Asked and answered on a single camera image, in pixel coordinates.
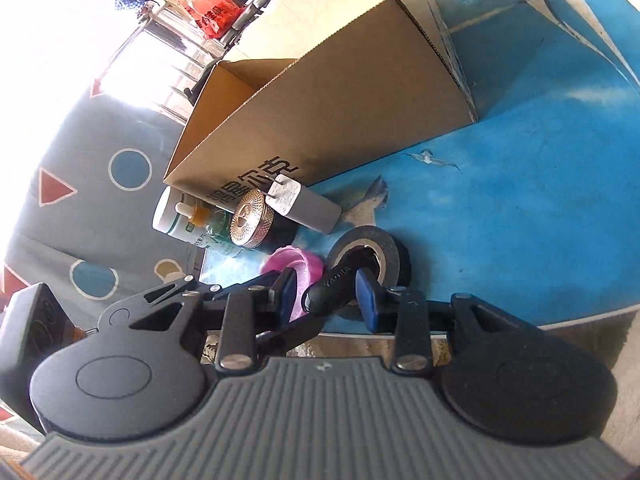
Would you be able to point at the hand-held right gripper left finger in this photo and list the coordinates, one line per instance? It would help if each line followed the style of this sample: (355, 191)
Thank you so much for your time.
(284, 295)

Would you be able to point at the white and grey charger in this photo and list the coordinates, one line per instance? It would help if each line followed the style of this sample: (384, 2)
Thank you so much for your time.
(312, 208)

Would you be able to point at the metal railing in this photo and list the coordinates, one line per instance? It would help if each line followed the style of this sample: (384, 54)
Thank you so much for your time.
(185, 60)

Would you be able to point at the round gold tin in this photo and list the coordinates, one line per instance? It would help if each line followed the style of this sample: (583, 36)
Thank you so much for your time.
(250, 219)

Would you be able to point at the white and green bottle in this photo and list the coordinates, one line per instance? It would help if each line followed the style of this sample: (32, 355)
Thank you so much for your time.
(172, 212)

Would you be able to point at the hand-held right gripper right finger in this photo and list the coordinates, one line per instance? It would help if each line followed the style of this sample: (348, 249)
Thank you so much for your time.
(367, 302)

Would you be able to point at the grey blanket with shapes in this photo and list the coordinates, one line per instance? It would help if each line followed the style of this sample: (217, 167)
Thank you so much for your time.
(90, 210)

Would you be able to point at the brown cardboard box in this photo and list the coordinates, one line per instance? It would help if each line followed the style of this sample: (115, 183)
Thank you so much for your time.
(340, 110)

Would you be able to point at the black tape roll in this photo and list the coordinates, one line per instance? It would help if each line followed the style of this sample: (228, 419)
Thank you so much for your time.
(392, 255)

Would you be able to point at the red plastic bag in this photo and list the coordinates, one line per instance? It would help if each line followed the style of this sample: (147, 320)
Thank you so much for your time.
(212, 12)

